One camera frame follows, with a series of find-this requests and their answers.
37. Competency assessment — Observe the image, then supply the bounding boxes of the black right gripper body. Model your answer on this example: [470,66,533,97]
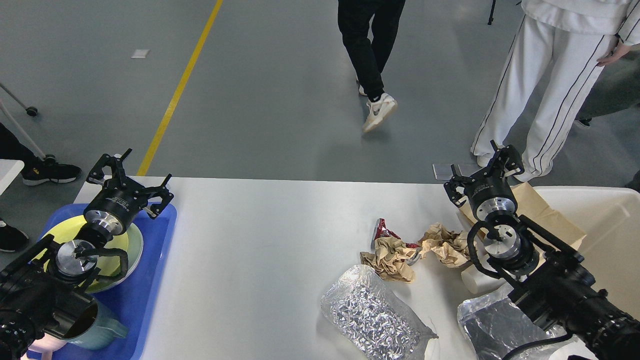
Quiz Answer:
[465,170,518,221]

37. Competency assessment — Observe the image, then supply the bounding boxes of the red snack wrapper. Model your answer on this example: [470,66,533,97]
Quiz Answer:
[370,218,422,251]

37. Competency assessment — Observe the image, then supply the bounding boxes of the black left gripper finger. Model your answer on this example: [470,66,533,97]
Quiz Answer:
[86,148,134,190]
[132,173,174,220]

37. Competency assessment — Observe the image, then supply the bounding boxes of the crumpled brown paper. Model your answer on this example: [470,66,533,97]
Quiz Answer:
[418,223,471,268]
[359,236,419,283]

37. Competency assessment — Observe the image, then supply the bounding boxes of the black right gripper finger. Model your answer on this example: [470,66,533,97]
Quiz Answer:
[443,165,473,208]
[489,140,525,178]

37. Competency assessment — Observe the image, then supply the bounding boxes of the pink ribbed mug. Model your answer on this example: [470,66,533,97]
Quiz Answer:
[28,333,67,360]

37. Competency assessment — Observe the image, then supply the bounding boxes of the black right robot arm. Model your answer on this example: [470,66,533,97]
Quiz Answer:
[444,140,640,360]

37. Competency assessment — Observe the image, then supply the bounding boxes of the walking person black trousers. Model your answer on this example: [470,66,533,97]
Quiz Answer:
[337,0,406,133]

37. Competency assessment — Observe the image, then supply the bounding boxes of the yellow plastic plate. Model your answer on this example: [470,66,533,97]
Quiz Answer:
[34,215,130,285]

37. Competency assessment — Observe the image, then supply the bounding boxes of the grey rolling chair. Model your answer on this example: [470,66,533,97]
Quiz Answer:
[0,82,56,161]

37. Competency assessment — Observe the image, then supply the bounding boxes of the white paper cup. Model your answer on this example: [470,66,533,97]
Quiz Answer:
[461,265,506,296]

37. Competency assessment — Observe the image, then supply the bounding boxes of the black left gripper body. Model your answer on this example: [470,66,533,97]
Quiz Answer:
[83,187,150,237]

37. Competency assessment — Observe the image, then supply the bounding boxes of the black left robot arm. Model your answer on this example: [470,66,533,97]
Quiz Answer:
[1,152,174,360]

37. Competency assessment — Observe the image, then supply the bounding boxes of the teal mug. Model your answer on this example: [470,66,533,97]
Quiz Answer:
[61,300,129,351]

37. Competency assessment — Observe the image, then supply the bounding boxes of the brown paper bag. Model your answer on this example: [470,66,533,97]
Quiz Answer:
[457,181,587,251]

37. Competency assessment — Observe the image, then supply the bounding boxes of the white plastic bin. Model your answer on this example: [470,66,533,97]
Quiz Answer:
[535,186,640,319]

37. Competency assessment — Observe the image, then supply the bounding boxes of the blue plastic tray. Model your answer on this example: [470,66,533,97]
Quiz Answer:
[52,203,178,360]

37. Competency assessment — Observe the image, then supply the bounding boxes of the pale green plate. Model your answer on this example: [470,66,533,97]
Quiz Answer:
[86,223,144,294]

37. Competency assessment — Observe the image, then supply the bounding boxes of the silver foil bag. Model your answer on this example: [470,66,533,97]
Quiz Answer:
[320,264,439,360]
[457,284,566,360]

